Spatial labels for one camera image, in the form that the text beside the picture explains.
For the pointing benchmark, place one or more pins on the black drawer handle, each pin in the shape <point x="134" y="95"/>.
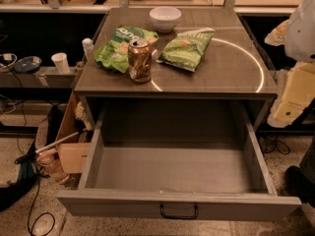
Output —
<point x="179" y="212"/>

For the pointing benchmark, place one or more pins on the white ceramic bowl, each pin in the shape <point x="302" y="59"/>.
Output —
<point x="165" y="18"/>

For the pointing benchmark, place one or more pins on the low grey shelf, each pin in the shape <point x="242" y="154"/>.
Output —
<point x="45" y="77"/>

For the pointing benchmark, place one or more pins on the cardboard box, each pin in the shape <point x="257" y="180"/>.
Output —
<point x="73" y="152"/>

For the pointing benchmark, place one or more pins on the white paper cup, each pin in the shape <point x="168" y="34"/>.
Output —
<point x="61" y="62"/>

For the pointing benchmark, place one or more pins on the grey open top drawer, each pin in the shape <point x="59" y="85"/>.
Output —
<point x="151" y="152"/>

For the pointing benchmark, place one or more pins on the white tube stick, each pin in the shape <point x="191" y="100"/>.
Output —
<point x="58" y="142"/>

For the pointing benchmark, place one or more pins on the white plastic bottle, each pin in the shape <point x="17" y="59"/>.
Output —
<point x="88" y="46"/>

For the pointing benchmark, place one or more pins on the green chip bag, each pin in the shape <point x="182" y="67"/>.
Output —
<point x="187" y="49"/>
<point x="114" y="54"/>

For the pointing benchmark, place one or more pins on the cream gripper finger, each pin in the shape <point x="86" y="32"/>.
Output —
<point x="297" y="93"/>
<point x="276" y="36"/>

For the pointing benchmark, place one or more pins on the grey cabinet with top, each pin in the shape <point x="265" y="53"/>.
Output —
<point x="231" y="68"/>

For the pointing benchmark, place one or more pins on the white bowl far left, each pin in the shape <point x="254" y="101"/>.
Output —
<point x="7" y="62"/>

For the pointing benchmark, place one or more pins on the green chip bag right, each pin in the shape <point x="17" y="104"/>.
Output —
<point x="187" y="49"/>

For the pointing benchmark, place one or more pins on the green chip bag left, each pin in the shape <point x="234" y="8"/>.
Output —
<point x="114" y="54"/>

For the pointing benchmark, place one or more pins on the orange soda can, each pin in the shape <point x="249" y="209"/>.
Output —
<point x="139" y="58"/>

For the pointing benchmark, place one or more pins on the dark blue bowl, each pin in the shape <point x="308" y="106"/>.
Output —
<point x="29" y="65"/>

